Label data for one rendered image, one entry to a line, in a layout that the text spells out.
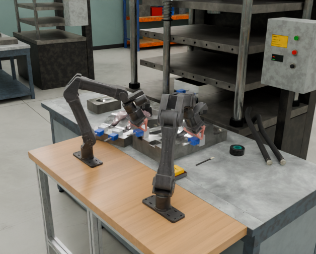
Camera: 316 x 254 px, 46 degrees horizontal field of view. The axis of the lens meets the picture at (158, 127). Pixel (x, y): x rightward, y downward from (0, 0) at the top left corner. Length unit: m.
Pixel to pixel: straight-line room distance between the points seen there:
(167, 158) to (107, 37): 8.46
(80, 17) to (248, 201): 4.87
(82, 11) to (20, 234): 4.02
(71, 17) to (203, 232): 4.95
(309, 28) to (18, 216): 2.39
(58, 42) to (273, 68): 4.41
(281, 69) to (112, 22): 7.80
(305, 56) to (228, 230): 1.18
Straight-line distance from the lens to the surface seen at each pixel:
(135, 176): 1.80
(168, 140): 1.45
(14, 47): 5.62
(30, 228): 2.93
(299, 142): 3.17
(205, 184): 1.75
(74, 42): 6.35
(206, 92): 2.80
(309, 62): 2.28
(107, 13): 9.76
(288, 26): 2.31
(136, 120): 1.91
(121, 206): 1.59
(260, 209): 1.63
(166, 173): 1.48
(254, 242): 1.61
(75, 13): 6.05
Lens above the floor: 1.69
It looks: 22 degrees down
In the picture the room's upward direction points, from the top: straight up
